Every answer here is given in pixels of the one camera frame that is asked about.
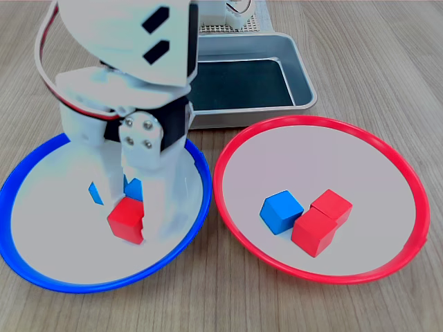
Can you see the blue wooden cube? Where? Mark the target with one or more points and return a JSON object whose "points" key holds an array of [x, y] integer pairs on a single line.
{"points": [[135, 190], [280, 211], [95, 193]]}

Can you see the red wooden cube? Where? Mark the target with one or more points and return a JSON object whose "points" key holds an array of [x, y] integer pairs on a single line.
{"points": [[313, 235], [332, 204], [124, 221]]}

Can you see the black mat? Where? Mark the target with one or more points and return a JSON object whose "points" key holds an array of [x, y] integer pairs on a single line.
{"points": [[242, 86]]}

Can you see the blue rimmed white plate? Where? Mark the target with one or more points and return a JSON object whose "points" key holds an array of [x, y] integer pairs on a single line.
{"points": [[52, 242]]}

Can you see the steel tray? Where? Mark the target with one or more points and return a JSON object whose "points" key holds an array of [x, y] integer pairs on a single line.
{"points": [[259, 119]]}

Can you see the red rimmed white plate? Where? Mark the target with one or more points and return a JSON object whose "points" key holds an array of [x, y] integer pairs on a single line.
{"points": [[363, 173]]}

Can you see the pale perforated base plate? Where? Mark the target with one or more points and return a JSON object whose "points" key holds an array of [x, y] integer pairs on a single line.
{"points": [[254, 24]]}

